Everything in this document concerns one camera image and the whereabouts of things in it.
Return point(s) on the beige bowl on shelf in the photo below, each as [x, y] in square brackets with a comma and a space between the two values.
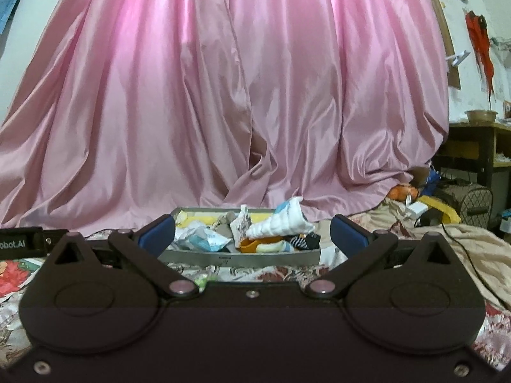
[481, 116]

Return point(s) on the white blue sock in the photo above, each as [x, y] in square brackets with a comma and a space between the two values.
[287, 220]

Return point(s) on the quilted brown bag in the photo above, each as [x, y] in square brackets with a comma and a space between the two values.
[472, 202]

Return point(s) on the blue surgical face mask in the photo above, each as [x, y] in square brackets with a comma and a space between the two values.
[209, 243]

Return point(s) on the red wall hanging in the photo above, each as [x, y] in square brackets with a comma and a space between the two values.
[478, 33]

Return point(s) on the white charger adapter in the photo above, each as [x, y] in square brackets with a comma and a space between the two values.
[415, 210]

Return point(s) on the white cloth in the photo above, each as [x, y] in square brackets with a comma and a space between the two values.
[182, 234]

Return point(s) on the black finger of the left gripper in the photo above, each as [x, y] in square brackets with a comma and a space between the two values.
[30, 239]

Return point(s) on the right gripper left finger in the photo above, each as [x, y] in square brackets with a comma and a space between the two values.
[141, 250]

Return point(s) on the orange plush toy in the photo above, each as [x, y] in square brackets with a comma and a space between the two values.
[402, 191]

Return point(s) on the black crumpled sock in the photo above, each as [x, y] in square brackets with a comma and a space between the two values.
[304, 242]

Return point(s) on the pink satin curtain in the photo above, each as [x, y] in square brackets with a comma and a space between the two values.
[130, 108]

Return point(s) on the dark wooden shelf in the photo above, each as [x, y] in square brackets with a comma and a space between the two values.
[473, 153]

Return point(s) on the yellow cloth item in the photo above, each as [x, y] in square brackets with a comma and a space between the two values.
[448, 214]

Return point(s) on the grey beige cloth piece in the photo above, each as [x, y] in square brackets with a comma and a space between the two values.
[222, 224]

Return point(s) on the white patterned fabric pouch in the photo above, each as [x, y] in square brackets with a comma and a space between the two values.
[240, 225]

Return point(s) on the beige blanket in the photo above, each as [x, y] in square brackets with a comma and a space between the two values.
[486, 257]

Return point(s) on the grey cardboard tray box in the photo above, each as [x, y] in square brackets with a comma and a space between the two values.
[234, 259]

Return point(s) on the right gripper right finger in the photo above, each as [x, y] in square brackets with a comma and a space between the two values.
[363, 249]

